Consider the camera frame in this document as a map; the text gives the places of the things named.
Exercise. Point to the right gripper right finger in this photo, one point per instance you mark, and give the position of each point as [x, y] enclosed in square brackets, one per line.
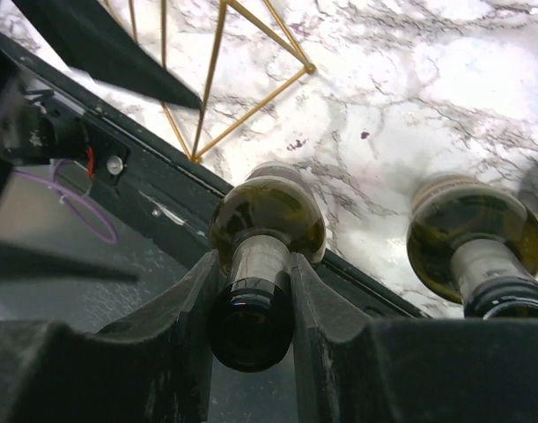
[351, 367]

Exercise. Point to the gold wire wine rack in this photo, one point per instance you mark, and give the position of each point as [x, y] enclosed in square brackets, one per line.
[228, 49]

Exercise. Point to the black metal base rail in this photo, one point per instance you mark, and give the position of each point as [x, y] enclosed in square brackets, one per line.
[146, 183]

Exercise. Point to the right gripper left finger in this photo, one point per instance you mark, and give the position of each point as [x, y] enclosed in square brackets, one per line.
[153, 365]

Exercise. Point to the green wine bottle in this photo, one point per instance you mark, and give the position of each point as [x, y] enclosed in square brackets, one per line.
[475, 245]
[256, 228]

